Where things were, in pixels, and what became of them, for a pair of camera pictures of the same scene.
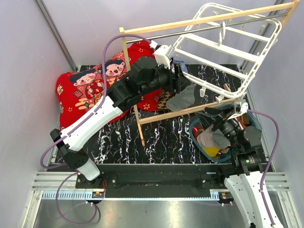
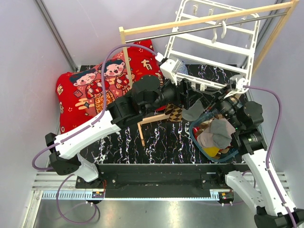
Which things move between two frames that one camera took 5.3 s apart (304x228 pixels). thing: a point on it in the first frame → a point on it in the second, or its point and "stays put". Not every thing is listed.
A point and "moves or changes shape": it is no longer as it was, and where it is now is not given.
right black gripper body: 227,127 → 226,107
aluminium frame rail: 52,181 stays put
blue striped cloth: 183,67 stays put
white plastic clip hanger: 222,49 moves or changes shape
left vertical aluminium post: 56,33 stays put
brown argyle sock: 164,96 moves or changes shape
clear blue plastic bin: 212,144 stays put
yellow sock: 212,151 stays put
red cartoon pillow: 80,92 stays put
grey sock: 182,99 moves or changes shape
